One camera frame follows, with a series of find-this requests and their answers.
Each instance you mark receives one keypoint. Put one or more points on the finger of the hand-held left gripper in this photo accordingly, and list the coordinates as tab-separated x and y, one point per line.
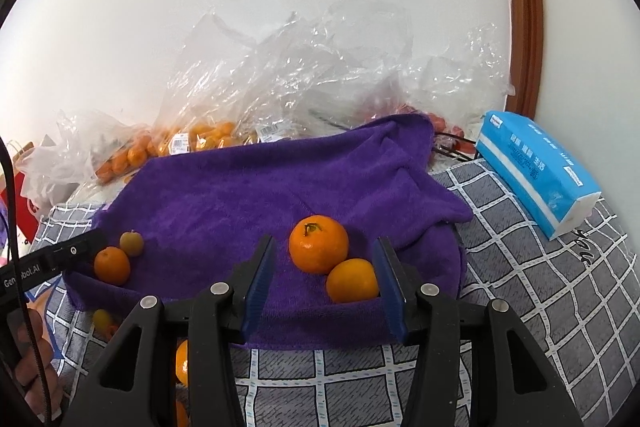
80	247

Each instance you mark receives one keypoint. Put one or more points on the clear bag of large oranges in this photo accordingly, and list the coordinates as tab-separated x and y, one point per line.
125	157

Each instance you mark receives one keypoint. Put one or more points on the clear bag of red fruits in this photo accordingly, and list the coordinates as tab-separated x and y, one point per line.
450	77

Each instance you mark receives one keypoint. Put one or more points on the brown wooden door frame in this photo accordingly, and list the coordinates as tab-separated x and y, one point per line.
525	7

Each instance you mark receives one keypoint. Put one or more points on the blue tissue pack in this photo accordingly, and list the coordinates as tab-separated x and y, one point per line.
530	157

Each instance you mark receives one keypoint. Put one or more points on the person's left hand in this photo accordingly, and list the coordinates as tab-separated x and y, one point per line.
25	357

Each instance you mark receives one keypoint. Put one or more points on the clear labelled bag of small oranges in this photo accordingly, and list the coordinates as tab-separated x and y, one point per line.
210	134

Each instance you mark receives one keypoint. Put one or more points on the red paper bag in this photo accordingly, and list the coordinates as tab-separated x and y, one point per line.
6	202

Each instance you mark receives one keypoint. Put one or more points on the purple towel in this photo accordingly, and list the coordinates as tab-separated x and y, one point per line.
225	197

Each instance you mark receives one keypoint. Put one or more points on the orange with green stem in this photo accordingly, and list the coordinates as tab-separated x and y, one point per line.
318	245

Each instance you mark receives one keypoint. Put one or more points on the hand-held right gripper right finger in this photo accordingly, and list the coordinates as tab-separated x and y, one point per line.
390	287

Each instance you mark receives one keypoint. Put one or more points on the white plastic bag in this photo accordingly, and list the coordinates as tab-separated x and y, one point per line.
50	172

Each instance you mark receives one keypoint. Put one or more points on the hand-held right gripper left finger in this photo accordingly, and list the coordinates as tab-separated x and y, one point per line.
260	287

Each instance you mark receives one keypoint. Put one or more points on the small yellow-green fruit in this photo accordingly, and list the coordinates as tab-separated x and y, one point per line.
102	319
131	242

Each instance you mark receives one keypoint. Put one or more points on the grey plaid star blanket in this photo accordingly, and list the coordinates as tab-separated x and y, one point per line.
525	297

